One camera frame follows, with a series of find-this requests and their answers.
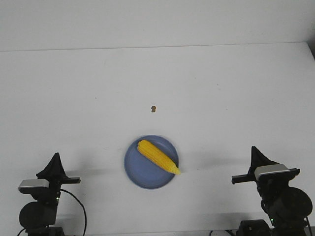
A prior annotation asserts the yellow corn cob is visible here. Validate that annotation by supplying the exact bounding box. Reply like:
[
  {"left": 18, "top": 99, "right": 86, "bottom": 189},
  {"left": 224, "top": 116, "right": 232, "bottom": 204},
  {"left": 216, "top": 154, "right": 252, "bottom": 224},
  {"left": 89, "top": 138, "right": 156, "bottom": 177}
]
[{"left": 137, "top": 140, "right": 181, "bottom": 175}]

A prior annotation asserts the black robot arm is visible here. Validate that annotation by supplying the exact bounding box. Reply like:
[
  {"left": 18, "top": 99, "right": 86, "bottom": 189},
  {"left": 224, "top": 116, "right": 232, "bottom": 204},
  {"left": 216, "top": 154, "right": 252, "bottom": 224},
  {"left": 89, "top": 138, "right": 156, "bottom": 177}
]
[
  {"left": 231, "top": 146, "right": 313, "bottom": 236},
  {"left": 18, "top": 152, "right": 87, "bottom": 236}
]

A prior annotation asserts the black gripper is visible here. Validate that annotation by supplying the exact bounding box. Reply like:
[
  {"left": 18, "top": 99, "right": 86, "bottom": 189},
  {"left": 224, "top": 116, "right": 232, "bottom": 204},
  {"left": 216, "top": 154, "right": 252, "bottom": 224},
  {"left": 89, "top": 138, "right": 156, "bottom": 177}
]
[
  {"left": 231, "top": 146, "right": 300, "bottom": 204},
  {"left": 31, "top": 152, "right": 81, "bottom": 206}
]

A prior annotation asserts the blue round plate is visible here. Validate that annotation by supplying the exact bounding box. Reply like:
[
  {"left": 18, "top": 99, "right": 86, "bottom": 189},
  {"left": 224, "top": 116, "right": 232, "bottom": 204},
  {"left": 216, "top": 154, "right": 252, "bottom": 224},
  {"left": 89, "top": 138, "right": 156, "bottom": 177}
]
[{"left": 124, "top": 135, "right": 179, "bottom": 189}]

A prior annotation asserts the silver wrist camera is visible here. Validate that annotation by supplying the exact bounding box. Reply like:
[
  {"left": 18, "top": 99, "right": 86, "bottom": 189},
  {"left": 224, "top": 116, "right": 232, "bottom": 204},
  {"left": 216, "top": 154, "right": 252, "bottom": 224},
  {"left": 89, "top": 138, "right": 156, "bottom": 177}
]
[
  {"left": 254, "top": 164, "right": 290, "bottom": 180},
  {"left": 18, "top": 179, "right": 50, "bottom": 194}
]

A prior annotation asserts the white object at table edge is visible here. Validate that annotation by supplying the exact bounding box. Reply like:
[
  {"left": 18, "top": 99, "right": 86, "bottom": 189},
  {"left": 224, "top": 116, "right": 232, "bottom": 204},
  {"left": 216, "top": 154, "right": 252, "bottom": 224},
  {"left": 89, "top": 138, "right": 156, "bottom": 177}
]
[{"left": 209, "top": 230, "right": 234, "bottom": 236}]

